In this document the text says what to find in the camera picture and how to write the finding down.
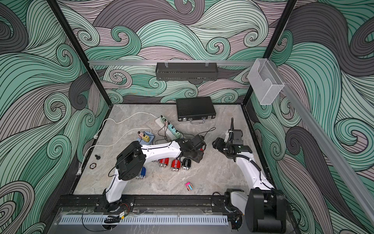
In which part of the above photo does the aluminium wall rail back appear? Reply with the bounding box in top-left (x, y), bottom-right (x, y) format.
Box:
top-left (88, 59), bottom-right (255, 67)

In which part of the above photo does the aluminium wall rail right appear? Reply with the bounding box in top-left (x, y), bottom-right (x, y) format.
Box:
top-left (268, 62), bottom-right (374, 226)

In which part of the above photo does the white power cord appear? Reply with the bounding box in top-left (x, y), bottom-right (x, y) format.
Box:
top-left (76, 112), bottom-right (160, 176)

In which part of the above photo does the red shaver left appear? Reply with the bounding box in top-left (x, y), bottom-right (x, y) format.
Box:
top-left (159, 158), bottom-right (169, 168)

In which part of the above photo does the white power strip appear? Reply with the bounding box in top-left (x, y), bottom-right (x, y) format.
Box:
top-left (155, 116), bottom-right (182, 140)

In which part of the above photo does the red shaver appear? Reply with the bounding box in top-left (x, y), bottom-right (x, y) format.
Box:
top-left (171, 159), bottom-right (181, 172)
top-left (159, 158), bottom-right (169, 168)

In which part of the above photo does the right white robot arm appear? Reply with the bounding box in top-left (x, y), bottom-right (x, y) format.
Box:
top-left (212, 129), bottom-right (287, 234)

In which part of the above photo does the clear acrylic wall box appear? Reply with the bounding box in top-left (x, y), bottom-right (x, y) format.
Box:
top-left (247, 58), bottom-right (284, 105)

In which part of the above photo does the white slotted cable duct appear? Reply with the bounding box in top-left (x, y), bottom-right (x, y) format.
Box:
top-left (59, 215), bottom-right (228, 226)

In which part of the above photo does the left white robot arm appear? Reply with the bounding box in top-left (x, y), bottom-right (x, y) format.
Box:
top-left (103, 135), bottom-right (206, 204)

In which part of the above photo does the pink striped small box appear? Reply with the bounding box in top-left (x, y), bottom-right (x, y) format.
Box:
top-left (185, 182), bottom-right (193, 191)

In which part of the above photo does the black shaver right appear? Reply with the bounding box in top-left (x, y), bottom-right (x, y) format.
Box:
top-left (181, 158), bottom-right (191, 170)

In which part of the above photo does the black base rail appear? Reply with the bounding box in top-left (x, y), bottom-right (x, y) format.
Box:
top-left (56, 195), bottom-right (230, 213)

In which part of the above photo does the aluminium wall rail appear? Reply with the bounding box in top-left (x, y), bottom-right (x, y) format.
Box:
top-left (88, 59), bottom-right (255, 67)
top-left (268, 62), bottom-right (374, 226)

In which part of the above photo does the blue shaver front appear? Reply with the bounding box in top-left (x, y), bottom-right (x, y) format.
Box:
top-left (136, 167), bottom-right (146, 179)

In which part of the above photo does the yellow charger adapter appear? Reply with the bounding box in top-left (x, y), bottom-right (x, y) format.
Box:
top-left (141, 134), bottom-right (150, 142)

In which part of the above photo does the red shaver middle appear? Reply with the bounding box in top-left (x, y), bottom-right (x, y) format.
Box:
top-left (171, 159), bottom-right (181, 172)

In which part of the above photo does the black briefcase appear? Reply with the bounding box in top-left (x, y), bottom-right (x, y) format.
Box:
top-left (176, 97), bottom-right (216, 121)

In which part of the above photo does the light blue socket cube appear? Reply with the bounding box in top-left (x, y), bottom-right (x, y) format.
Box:
top-left (137, 131), bottom-right (155, 145)

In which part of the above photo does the black wall shelf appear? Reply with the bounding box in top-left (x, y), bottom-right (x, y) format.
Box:
top-left (155, 62), bottom-right (218, 82)

